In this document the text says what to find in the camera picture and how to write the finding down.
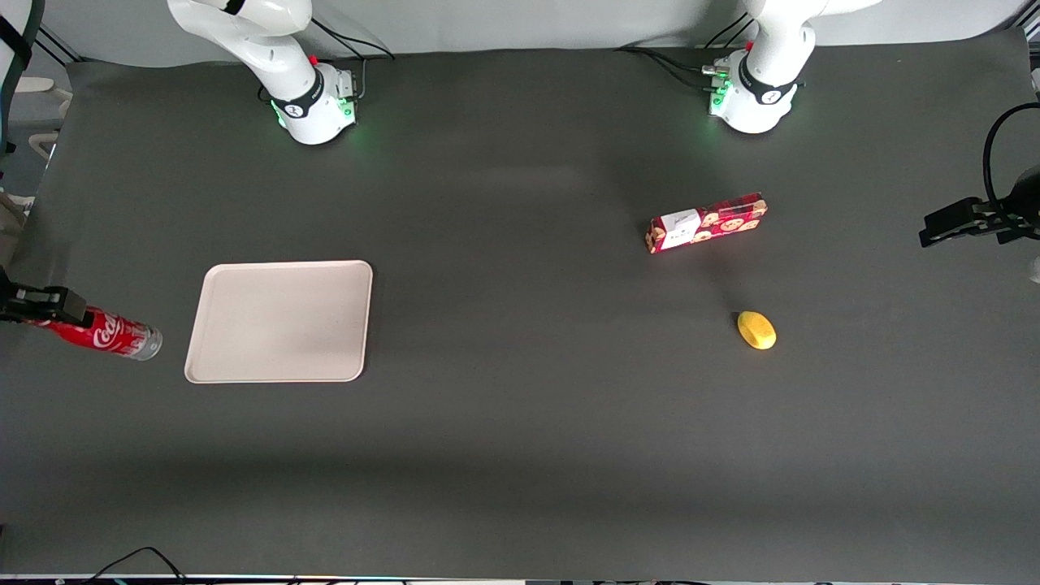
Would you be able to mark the beige plastic tray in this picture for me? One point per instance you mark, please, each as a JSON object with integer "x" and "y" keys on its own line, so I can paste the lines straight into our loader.
{"x": 280, "y": 321}

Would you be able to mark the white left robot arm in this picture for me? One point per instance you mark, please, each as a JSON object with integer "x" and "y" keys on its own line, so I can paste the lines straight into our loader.
{"x": 757, "y": 89}

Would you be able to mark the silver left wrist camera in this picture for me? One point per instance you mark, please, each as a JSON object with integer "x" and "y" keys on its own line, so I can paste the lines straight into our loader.
{"x": 1035, "y": 269}

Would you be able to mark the dark grey table mat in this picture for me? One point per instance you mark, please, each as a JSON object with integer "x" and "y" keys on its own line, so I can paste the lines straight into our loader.
{"x": 520, "y": 406}

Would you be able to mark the red coke bottle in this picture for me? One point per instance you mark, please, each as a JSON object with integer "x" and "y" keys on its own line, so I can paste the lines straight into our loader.
{"x": 114, "y": 335}

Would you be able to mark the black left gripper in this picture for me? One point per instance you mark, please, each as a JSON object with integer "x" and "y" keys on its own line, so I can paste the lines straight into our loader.
{"x": 1025, "y": 205}

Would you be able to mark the white background frame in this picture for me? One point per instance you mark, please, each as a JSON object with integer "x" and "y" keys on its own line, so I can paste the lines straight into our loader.
{"x": 50, "y": 122}

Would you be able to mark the yellow lemon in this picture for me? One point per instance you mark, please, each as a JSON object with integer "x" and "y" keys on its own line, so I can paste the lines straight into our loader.
{"x": 756, "y": 330}

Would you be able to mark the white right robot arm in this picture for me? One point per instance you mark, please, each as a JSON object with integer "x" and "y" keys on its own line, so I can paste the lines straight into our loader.
{"x": 302, "y": 91}

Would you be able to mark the red cookie box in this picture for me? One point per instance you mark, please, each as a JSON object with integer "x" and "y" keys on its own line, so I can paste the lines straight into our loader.
{"x": 707, "y": 223}

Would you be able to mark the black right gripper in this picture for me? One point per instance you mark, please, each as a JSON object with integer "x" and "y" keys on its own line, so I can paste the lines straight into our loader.
{"x": 32, "y": 305}

